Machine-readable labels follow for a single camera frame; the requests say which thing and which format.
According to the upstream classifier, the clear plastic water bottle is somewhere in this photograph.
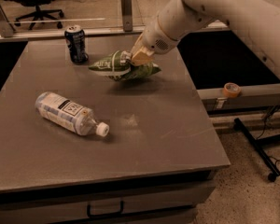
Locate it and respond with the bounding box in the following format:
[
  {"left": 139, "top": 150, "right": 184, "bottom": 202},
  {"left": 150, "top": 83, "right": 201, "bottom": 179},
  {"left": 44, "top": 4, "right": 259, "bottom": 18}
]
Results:
[{"left": 35, "top": 91, "right": 109, "bottom": 137}]

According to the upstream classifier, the green jalapeno chip bag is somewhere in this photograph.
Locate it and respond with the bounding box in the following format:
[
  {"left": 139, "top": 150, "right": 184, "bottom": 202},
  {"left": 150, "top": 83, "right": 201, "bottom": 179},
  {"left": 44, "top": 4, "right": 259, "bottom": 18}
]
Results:
[{"left": 89, "top": 50, "right": 161, "bottom": 81}]

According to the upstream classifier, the dark blue pepsi can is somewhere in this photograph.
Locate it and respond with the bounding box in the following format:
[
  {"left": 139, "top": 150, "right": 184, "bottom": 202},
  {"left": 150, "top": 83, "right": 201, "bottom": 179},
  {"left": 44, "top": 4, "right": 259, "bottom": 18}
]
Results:
[{"left": 64, "top": 25, "right": 88, "bottom": 63}]

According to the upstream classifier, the black floor stand base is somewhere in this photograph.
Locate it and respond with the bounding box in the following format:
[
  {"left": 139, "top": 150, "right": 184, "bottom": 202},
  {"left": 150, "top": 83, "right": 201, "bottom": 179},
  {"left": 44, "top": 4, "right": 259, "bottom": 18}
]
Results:
[{"left": 234, "top": 119, "right": 280, "bottom": 182}]

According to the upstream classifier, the black drawer handle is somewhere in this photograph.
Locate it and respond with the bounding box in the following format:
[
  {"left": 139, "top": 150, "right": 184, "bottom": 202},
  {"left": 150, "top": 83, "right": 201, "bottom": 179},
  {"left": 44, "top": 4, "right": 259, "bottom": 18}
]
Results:
[{"left": 86, "top": 201, "right": 124, "bottom": 219}]

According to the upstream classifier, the metal glass bracket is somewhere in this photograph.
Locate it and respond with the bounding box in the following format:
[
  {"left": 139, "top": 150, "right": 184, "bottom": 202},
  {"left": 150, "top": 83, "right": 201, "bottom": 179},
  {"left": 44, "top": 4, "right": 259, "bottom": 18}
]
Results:
[
  {"left": 120, "top": 0, "right": 133, "bottom": 32},
  {"left": 0, "top": 5, "right": 15, "bottom": 37}
]

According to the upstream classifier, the middle metal glass bracket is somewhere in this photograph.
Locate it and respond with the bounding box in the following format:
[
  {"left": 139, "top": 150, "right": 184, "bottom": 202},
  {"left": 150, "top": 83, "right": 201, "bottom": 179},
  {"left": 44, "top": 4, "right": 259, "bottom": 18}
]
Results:
[{"left": 120, "top": 0, "right": 133, "bottom": 32}]

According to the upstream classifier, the grey cabinet drawer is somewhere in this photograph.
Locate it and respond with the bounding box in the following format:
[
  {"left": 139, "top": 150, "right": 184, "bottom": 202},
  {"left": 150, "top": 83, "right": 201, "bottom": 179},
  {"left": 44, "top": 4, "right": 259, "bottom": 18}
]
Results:
[{"left": 0, "top": 180, "right": 215, "bottom": 224}]

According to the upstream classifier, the black cable on floor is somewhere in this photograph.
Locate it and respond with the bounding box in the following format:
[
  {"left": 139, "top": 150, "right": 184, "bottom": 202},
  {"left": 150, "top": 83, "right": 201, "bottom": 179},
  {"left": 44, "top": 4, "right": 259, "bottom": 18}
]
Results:
[{"left": 255, "top": 86, "right": 280, "bottom": 175}]

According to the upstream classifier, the left metal glass bracket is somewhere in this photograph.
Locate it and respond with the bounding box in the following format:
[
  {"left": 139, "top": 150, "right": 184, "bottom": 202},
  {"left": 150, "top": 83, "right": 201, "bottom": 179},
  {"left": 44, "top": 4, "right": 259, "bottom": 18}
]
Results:
[{"left": 0, "top": 5, "right": 15, "bottom": 37}]

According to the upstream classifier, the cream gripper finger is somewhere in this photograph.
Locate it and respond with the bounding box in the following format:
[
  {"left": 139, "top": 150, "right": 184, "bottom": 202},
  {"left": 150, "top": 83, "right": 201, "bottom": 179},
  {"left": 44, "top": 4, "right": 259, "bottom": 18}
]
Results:
[{"left": 119, "top": 50, "right": 132, "bottom": 65}]

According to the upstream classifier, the orange tape roll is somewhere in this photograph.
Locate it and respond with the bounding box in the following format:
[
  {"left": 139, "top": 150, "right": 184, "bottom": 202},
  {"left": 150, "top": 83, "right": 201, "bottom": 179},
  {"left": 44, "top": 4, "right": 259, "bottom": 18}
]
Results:
[{"left": 223, "top": 82, "right": 241, "bottom": 98}]

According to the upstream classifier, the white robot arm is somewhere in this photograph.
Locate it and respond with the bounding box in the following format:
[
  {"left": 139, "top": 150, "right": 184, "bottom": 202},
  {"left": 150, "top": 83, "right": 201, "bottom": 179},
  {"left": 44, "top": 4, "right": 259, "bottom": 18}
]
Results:
[{"left": 131, "top": 0, "right": 280, "bottom": 79}]

